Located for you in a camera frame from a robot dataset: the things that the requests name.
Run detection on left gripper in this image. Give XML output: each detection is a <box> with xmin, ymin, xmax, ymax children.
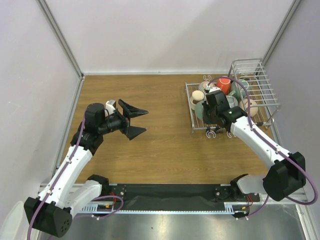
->
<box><xmin>98</xmin><ymin>100</ymin><xmax>148</xmax><ymax>140</ymax></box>

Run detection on teal small cup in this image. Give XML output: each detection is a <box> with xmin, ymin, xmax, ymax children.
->
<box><xmin>194</xmin><ymin>101</ymin><xmax>204</xmax><ymax>121</ymax></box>

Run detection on grey metallic cup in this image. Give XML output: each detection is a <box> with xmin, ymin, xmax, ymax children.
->
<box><xmin>226</xmin><ymin>95</ymin><xmax>239</xmax><ymax>108</ymax></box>

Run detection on small steel cup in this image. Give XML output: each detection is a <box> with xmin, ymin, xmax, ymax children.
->
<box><xmin>189</xmin><ymin>90</ymin><xmax>205</xmax><ymax>110</ymax></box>

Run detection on orange mug white inside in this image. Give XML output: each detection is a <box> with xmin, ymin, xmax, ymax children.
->
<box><xmin>216</xmin><ymin>77</ymin><xmax>231</xmax><ymax>95</ymax></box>

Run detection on white ribbed ceramic mug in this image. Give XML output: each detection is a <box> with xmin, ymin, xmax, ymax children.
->
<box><xmin>197</xmin><ymin>81</ymin><xmax>215</xmax><ymax>94</ymax></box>

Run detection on speckled teal ceramic mug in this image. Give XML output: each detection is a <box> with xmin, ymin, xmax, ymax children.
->
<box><xmin>229</xmin><ymin>79</ymin><xmax>251</xmax><ymax>100</ymax></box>

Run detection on beige ceramic mug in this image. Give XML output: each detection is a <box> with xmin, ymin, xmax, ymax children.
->
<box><xmin>238</xmin><ymin>98</ymin><xmax>259</xmax><ymax>118</ymax></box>

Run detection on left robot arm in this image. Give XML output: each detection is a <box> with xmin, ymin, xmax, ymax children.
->
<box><xmin>24</xmin><ymin>99</ymin><xmax>149</xmax><ymax>240</ymax></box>

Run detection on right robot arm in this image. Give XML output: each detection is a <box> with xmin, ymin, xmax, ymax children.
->
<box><xmin>203</xmin><ymin>90</ymin><xmax>306</xmax><ymax>202</ymax></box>

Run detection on metal wire dish rack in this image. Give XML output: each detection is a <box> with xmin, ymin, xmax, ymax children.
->
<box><xmin>185</xmin><ymin>58</ymin><xmax>281</xmax><ymax>142</ymax></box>

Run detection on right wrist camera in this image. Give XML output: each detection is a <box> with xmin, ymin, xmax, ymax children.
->
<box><xmin>205</xmin><ymin>84</ymin><xmax>220</xmax><ymax>94</ymax></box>

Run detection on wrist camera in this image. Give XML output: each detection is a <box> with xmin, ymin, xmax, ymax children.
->
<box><xmin>205</xmin><ymin>84</ymin><xmax>220</xmax><ymax>94</ymax></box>
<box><xmin>104</xmin><ymin>99</ymin><xmax>116</xmax><ymax>117</ymax></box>

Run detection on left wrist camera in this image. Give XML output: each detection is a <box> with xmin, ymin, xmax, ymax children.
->
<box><xmin>104</xmin><ymin>99</ymin><xmax>116</xmax><ymax>117</ymax></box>

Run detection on aluminium front rail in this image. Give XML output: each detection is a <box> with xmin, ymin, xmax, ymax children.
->
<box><xmin>37</xmin><ymin>183</ymin><xmax>310</xmax><ymax>215</ymax></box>

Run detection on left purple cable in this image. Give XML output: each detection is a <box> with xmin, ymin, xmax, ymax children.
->
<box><xmin>26</xmin><ymin>118</ymin><xmax>125</xmax><ymax>240</ymax></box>

